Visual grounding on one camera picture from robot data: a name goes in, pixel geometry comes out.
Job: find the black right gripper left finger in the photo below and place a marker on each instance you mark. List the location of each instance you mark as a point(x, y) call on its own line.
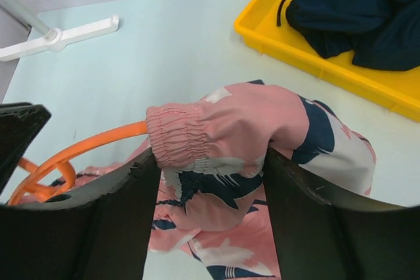
point(98, 231)

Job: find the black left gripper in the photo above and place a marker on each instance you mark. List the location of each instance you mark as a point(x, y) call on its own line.
point(20, 123)

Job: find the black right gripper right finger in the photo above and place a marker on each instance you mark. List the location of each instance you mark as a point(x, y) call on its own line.
point(322, 231)

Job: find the orange plastic hanger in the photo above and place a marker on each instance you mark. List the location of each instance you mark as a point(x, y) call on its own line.
point(61, 162)

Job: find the pink shark print shorts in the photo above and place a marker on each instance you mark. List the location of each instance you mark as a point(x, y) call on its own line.
point(211, 201)

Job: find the navy blue shorts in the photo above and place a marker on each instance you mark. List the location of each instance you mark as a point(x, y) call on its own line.
point(383, 34)

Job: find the grey metal clothes rack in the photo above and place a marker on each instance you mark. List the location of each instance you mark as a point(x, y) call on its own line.
point(54, 39)

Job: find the yellow plastic tray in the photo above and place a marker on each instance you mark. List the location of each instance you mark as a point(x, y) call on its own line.
point(397, 91)

